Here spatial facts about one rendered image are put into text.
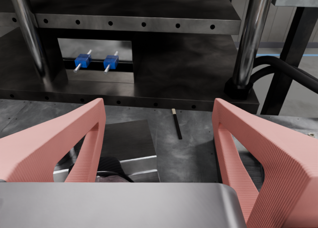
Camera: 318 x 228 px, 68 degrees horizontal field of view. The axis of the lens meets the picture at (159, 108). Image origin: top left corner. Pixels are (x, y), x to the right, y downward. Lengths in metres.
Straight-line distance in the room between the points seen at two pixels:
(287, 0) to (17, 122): 0.94
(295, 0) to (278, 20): 2.56
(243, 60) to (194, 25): 0.20
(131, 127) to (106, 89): 0.40
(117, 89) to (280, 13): 2.85
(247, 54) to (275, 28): 2.71
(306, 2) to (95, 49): 0.73
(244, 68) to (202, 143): 0.31
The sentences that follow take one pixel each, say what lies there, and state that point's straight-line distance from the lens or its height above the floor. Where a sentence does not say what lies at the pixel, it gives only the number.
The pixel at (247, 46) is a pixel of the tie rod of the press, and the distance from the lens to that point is 0.81.
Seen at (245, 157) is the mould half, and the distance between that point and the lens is 0.48.
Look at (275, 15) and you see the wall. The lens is 3.47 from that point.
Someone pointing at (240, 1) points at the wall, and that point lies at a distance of 3.26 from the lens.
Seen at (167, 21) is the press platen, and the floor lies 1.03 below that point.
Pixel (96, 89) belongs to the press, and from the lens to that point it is 0.93.
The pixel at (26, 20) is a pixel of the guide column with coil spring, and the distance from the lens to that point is 0.94.
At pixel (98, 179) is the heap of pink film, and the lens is 0.48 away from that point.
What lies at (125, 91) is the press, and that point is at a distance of 0.90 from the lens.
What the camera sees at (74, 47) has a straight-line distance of 0.94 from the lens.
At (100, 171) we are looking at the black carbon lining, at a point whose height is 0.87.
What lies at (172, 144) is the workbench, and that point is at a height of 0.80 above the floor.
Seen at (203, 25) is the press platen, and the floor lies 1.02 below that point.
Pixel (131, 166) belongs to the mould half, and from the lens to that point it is 0.49.
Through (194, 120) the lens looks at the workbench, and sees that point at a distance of 0.74.
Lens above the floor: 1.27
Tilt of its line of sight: 38 degrees down
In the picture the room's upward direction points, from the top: straight up
